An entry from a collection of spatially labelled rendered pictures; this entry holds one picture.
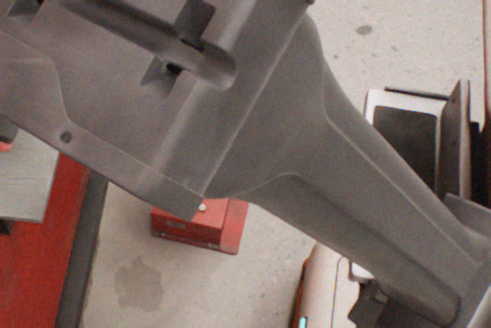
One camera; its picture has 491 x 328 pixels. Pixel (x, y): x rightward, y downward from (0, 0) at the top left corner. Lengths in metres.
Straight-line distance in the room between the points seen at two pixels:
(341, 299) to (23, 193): 0.90
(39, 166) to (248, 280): 1.08
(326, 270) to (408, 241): 1.24
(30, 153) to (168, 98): 0.67
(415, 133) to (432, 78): 1.47
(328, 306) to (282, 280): 0.33
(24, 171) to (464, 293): 0.55
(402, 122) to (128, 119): 0.67
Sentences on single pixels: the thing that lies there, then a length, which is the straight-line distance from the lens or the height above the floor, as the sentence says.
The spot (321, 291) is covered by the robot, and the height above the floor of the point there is 0.28.
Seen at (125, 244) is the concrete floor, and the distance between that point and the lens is 1.84.
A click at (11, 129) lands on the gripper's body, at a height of 1.10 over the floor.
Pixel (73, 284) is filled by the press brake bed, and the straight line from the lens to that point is 1.77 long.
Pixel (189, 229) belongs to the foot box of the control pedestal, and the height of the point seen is 0.07.
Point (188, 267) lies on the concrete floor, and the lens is 1.81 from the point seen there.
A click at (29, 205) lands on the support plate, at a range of 0.79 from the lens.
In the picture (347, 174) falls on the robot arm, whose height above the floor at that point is 1.48.
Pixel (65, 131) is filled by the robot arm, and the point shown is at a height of 1.54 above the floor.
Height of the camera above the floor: 1.68
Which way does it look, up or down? 58 degrees down
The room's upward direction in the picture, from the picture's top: 4 degrees counter-clockwise
